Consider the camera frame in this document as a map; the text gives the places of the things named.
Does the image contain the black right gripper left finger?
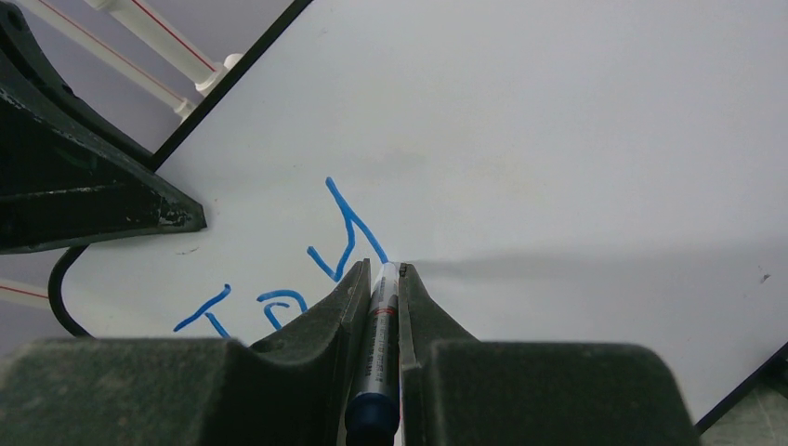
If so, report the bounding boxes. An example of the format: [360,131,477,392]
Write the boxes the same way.
[1,260,371,445]

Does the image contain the white whiteboard black frame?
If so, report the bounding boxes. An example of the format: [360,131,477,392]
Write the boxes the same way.
[50,1,787,424]

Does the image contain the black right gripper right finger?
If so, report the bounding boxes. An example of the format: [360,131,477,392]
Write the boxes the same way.
[399,263,700,445]

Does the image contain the white pvc pipe frame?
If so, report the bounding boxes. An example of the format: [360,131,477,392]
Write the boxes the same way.
[0,0,244,312]

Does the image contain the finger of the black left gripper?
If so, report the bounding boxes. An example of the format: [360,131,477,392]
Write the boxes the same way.
[1,2,206,254]

